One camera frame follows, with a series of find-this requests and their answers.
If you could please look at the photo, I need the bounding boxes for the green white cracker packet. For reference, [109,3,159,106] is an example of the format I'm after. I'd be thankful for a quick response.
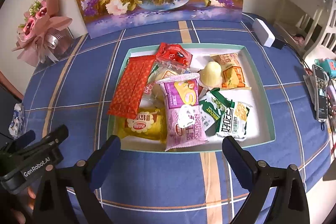
[216,101,252,141]

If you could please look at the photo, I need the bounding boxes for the left gloved hand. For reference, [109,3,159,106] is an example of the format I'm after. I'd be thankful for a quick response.
[1,186,37,223]

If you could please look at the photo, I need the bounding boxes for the red patterned packet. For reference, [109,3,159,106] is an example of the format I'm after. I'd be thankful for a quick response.
[108,55,156,119]

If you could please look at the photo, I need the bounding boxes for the white wooden chair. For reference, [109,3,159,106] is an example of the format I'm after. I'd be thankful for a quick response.
[274,0,335,60]

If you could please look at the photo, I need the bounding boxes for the white teal-rimmed tray box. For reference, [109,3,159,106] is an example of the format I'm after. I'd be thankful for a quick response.
[108,43,276,153]

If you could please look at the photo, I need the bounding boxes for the white power adapter box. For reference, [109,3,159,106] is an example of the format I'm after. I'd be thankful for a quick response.
[252,18,276,48]

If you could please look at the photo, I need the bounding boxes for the yellow soft bread packet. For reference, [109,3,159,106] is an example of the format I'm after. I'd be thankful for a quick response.
[116,107,167,143]

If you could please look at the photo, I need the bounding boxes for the cream orange cake packet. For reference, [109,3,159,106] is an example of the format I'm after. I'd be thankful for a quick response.
[211,53,251,90]

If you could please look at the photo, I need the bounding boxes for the pink purple swiss roll packet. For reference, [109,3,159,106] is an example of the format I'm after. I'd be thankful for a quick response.
[155,73,207,152]

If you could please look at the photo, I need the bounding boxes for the green biscuit packet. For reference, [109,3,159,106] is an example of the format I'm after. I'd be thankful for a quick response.
[199,88,233,131]

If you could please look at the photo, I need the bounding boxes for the round pastry clear packet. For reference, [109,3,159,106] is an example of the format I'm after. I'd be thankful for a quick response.
[142,63,190,109]

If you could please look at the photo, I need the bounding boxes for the dark red white-stripe packet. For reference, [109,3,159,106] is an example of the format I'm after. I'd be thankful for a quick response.
[198,83,209,99]

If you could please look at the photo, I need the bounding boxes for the pink paper flower bouquet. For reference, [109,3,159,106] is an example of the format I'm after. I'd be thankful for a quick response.
[13,0,74,67]

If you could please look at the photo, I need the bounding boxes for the red candy-twist snack packet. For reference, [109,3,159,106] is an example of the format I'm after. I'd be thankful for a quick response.
[155,43,193,68]

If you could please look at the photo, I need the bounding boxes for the crumpled blue white wrapper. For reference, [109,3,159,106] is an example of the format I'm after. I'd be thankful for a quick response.
[9,103,25,139]

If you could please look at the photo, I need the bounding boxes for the yellow jelly cup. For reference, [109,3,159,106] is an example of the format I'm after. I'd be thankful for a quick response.
[199,61,223,89]

